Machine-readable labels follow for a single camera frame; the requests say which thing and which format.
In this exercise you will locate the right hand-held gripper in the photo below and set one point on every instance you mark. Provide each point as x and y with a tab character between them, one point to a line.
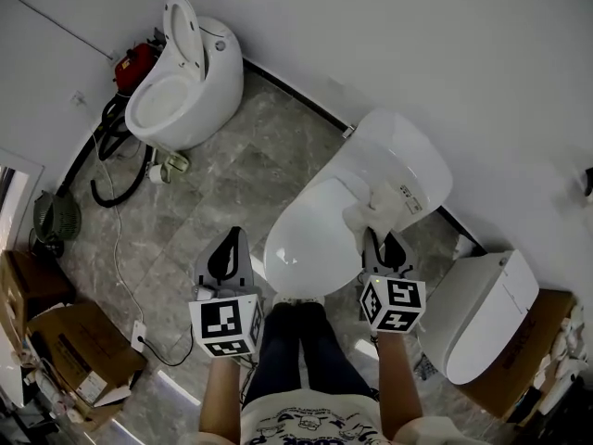
398	299

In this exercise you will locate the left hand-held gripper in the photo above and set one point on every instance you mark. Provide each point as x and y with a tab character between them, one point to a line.
222	318

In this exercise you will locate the white fluffy cloth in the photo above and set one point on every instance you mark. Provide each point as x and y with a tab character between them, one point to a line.
375	211

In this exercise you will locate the white toilet lid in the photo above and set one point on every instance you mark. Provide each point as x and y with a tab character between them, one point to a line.
310	239

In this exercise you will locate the person's right forearm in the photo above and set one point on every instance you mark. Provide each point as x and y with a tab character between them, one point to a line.
398	378

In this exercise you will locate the person's left forearm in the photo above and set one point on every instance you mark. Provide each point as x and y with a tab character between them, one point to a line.
222	401

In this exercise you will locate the white toilet with tank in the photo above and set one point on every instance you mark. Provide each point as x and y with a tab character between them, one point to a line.
398	151

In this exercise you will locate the boxy white toilet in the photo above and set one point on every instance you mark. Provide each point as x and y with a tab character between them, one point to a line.
482	313

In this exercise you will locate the egg-shaped white toilet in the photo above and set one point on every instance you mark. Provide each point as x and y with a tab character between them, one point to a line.
218	86

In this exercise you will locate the person's white shoe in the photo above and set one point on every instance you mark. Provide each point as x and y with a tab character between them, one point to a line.
283	300
311	300

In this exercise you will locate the crumpled white paper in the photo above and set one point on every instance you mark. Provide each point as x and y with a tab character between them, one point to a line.
465	245

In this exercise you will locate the person's dark trousers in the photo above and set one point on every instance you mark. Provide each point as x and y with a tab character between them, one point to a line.
287	346

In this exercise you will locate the white cup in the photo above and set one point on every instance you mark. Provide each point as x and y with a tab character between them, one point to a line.
157	174

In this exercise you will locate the white power strip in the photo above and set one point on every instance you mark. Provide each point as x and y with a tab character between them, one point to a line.
139	336

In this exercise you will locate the grey floor cloth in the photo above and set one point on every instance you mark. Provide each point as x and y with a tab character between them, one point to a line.
426	366

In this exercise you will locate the printed open cardboard box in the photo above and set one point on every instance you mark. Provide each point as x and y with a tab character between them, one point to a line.
83	341

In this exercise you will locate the brown cardboard box black logo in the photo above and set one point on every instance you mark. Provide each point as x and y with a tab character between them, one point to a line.
533	341

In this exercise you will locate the green plastic basket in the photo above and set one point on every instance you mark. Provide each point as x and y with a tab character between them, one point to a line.
58	216

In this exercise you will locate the person's white printed shirt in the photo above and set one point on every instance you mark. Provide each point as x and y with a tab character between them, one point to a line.
306	420

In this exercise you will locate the plain brown cardboard box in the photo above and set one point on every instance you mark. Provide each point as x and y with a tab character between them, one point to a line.
28	281

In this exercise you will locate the pile of white soft items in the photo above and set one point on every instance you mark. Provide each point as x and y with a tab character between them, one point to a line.
567	355

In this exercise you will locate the black paper holder with roll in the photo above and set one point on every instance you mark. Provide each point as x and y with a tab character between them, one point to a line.
588	181

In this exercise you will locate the red vacuum cleaner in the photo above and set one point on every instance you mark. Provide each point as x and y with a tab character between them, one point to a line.
134	65

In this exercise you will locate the window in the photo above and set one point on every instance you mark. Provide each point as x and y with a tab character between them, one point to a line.
7	202

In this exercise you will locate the white wall socket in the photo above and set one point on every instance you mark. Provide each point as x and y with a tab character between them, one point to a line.
78	98

